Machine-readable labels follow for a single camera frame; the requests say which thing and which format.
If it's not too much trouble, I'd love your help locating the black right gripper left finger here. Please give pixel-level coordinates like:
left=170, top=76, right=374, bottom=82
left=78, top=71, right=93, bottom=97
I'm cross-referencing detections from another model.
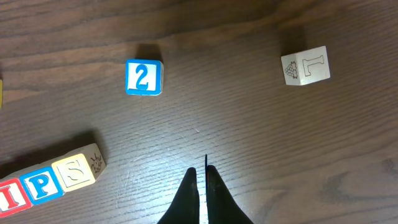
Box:
left=158, top=167, right=200, bottom=224

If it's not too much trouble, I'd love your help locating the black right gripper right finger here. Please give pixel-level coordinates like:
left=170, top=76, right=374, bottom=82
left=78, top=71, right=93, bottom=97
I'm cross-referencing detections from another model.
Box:
left=205, top=155, right=253, bottom=224

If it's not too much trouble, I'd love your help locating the yellow S block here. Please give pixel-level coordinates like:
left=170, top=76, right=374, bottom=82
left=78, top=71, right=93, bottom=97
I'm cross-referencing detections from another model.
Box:
left=52, top=143, right=106, bottom=192

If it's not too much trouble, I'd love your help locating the blue P block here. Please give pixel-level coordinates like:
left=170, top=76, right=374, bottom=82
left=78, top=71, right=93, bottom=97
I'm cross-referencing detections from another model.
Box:
left=19, top=166, right=65, bottom=205

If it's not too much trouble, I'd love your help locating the red I block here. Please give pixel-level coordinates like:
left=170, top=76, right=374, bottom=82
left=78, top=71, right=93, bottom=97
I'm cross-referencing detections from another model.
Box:
left=1, top=178, right=33, bottom=218

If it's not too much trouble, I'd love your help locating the blue 2 block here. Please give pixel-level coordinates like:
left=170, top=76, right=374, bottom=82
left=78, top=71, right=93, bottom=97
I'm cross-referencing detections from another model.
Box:
left=125, top=59, right=164, bottom=96

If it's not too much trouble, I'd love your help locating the white green block right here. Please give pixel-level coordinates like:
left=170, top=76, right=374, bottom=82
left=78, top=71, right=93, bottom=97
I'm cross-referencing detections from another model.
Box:
left=281, top=46, right=331, bottom=86

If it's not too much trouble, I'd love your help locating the plain white wooden block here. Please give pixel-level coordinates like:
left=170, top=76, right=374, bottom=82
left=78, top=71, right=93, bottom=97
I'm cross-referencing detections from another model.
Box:
left=0, top=79, right=3, bottom=109

